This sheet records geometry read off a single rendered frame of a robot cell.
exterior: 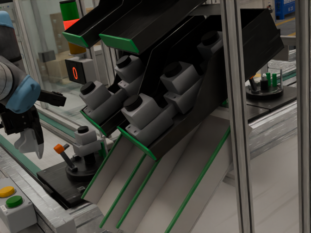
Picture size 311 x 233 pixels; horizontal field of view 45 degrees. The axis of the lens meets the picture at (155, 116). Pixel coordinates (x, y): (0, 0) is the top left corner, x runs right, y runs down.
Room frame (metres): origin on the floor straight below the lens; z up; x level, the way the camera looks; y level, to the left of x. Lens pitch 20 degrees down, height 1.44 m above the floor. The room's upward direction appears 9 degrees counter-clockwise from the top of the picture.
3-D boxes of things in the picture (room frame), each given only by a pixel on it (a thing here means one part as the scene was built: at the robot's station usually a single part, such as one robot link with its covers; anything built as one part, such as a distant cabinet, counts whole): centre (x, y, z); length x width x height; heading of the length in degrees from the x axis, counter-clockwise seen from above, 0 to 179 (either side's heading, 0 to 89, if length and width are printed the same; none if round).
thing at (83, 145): (0.96, 0.19, 1.06); 0.08 x 0.04 x 0.07; 123
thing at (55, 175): (0.95, 0.20, 0.96); 0.24 x 0.24 x 0.02; 33
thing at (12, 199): (0.84, 0.39, 0.96); 0.04 x 0.04 x 0.02
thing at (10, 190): (0.90, 0.42, 0.96); 0.04 x 0.04 x 0.02
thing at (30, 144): (0.86, 0.31, 1.10); 0.06 x 0.03 x 0.09; 124
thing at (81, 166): (0.95, 0.20, 0.98); 0.14 x 0.14 x 0.02
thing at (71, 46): (1.17, 0.20, 1.28); 0.05 x 0.05 x 0.05
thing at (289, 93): (1.36, -0.42, 1.01); 0.24 x 0.24 x 0.13; 33
